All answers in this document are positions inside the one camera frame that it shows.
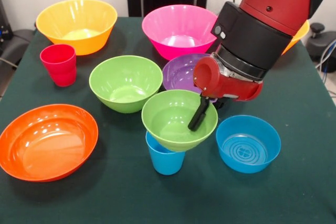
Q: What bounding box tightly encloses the orange shallow bowl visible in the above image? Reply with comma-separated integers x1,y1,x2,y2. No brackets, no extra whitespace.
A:
0,103,99,183

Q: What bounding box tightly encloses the grey cable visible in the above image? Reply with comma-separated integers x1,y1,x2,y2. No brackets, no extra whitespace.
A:
316,39,336,69

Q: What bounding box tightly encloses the large green bowl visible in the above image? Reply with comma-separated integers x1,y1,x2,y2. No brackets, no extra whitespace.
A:
89,55,164,114

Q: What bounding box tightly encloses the black computer equipment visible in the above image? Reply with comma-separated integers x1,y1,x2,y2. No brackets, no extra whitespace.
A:
0,0,13,42

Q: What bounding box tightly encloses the yellow-orange large bowl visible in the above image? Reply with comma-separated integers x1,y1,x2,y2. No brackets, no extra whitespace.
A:
35,0,118,56
282,20,310,56

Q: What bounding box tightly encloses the small green bowl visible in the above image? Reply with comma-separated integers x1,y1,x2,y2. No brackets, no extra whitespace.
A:
141,89,218,153

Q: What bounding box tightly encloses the blue cup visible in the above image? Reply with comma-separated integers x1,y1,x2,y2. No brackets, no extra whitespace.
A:
145,131,186,176

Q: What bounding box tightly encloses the purple bowl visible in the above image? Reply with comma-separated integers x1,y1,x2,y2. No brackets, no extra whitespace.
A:
162,53,218,104

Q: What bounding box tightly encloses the pink large bowl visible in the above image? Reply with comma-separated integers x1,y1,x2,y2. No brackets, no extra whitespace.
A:
141,4,220,61

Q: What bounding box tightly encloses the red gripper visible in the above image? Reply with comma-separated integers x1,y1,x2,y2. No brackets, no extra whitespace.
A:
188,56,264,132

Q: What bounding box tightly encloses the blue bowl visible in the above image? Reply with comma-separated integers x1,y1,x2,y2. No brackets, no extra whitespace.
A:
215,114,282,174

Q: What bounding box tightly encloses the grey office chair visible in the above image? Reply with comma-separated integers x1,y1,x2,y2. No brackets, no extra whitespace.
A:
0,29,36,68

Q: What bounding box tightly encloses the dark green tablecloth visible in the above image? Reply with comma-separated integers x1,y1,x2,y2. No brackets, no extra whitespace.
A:
0,16,336,224

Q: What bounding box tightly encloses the red cup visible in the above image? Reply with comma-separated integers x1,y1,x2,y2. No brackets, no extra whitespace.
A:
39,44,77,88

